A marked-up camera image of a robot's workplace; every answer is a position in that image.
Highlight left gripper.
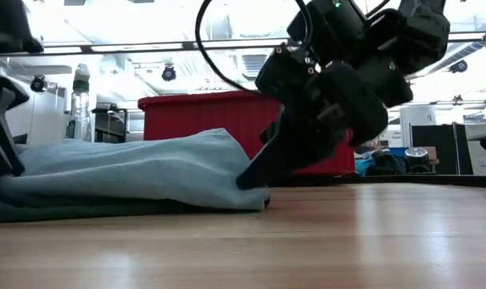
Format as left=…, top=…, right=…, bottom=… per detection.
left=0, top=65, right=30, bottom=178

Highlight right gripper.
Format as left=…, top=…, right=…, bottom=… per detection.
left=236, top=61, right=389, bottom=192

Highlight dark green button shirt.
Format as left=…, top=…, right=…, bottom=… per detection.
left=0, top=195, right=228, bottom=225

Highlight light blue denim garment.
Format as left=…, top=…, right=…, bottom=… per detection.
left=0, top=127, right=271, bottom=213

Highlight red plastic laundry bin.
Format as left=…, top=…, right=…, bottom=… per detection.
left=137, top=89, right=357, bottom=177

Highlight bright blue garment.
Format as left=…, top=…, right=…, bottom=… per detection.
left=353, top=154, right=375, bottom=177

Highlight clear spray bottle green label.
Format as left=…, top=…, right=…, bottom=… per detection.
left=65, top=63, right=93, bottom=142

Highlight dark navy garment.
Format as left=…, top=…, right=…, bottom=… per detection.
left=365, top=152, right=407, bottom=177

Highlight black shelf unit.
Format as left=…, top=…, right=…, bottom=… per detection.
left=91, top=103, right=128, bottom=144

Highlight silver round container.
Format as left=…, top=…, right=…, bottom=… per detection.
left=403, top=146, right=431, bottom=173

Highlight black partition panel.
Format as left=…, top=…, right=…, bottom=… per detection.
left=410, top=123, right=474, bottom=176

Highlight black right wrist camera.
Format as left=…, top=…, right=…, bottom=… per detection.
left=253, top=43, right=321, bottom=104

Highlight black ceiling camera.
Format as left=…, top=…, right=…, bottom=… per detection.
left=29, top=75, right=47, bottom=94
left=160, top=63, right=177, bottom=83
left=449, top=59, right=469, bottom=75

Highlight black aluminium rig frame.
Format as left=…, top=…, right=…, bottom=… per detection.
left=266, top=173, right=486, bottom=189

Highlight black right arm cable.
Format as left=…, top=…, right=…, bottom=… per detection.
left=193, top=0, right=314, bottom=94

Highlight black ceiling light rail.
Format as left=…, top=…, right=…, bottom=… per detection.
left=0, top=31, right=486, bottom=56

